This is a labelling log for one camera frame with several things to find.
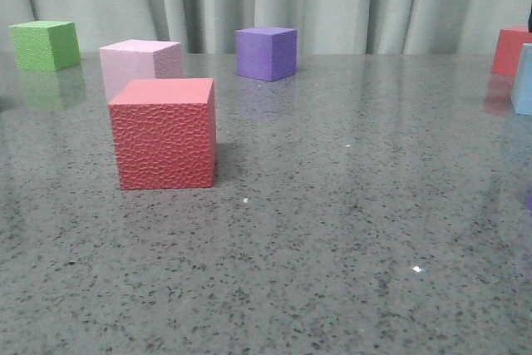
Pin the green foam cube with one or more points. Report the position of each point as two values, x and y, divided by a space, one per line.
45 45

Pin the large red textured cube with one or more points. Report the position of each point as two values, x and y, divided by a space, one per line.
164 133

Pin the pink foam cube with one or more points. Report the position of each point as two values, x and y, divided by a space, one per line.
132 59

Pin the purple cube at right edge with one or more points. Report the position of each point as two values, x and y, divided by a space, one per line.
529 201

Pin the purple foam cube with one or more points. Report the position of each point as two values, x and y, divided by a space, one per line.
266 53

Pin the red foam cube far right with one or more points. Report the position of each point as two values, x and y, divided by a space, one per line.
508 49

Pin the light blue foam cube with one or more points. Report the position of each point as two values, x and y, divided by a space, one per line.
521 96

